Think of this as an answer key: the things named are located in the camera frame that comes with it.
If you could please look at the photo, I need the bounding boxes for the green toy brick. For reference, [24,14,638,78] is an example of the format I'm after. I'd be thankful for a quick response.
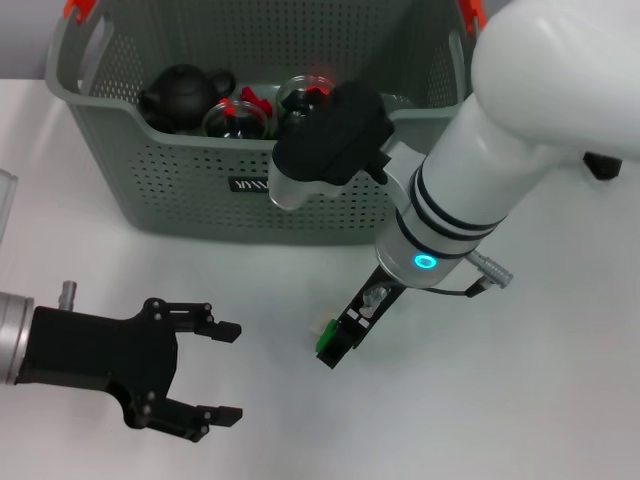
[316,319,339,354]

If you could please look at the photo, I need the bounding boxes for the orange bin handle clip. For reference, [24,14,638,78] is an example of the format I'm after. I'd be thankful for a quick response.
[62,0,96,24]
[458,0,486,32]

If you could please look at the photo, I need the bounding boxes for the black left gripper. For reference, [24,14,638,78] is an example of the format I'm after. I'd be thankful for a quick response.
[14,296,245,444]

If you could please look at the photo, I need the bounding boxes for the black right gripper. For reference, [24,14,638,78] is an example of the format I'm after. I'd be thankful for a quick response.
[316,264,407,371]

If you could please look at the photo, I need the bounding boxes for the dark red long brick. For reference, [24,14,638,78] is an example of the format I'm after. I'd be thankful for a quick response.
[239,87,274,117]

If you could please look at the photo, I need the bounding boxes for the glass jar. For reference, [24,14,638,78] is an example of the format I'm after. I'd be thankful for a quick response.
[275,74,331,141]
[202,99,271,140]

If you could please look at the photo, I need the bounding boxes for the small white toy brick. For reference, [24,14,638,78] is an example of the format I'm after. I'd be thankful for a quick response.
[305,310,335,337]

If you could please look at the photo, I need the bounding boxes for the black clay teapot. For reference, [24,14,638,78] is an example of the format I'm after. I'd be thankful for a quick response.
[137,63,237,134]

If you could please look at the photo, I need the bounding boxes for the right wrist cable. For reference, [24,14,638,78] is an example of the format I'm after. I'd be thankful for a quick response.
[428,248,516,299]

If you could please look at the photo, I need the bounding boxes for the grey perforated plastic storage bin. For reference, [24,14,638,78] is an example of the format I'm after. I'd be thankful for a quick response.
[45,0,489,246]

